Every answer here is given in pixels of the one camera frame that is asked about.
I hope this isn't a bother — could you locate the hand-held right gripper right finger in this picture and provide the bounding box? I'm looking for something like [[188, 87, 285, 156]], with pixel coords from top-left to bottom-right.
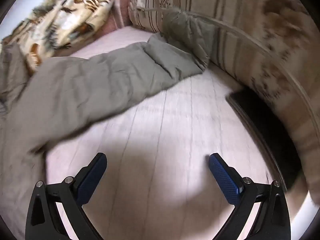
[[209, 152, 292, 240]]

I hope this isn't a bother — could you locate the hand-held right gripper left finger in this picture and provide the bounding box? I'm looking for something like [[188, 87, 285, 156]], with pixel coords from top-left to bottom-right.
[[25, 152, 108, 240]]

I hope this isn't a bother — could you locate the grey quilted jacket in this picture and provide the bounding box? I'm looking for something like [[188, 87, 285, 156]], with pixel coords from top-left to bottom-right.
[[0, 7, 211, 230]]

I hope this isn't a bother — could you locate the striped sofa cushion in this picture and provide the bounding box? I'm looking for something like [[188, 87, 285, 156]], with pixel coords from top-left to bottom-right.
[[128, 0, 320, 205]]

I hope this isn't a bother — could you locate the leaf print blanket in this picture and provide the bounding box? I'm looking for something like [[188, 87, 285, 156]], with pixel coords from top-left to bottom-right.
[[1, 0, 118, 73]]

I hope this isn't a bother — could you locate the pink sofa backrest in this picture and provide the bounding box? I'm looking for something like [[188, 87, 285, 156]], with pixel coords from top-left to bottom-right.
[[104, 0, 135, 34]]

